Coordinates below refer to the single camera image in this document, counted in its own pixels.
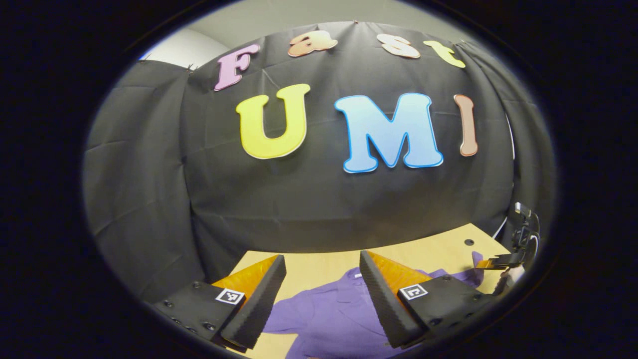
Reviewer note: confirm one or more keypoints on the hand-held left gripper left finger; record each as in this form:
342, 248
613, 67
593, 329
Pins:
259, 309

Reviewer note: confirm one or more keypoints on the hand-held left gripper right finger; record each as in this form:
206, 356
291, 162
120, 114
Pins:
384, 309

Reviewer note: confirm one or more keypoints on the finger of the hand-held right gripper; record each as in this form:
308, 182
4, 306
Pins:
498, 262

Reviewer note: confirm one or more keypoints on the purple button shirt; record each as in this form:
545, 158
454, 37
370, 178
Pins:
334, 319

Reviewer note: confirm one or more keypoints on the black backdrop cloth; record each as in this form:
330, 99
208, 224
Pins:
309, 199

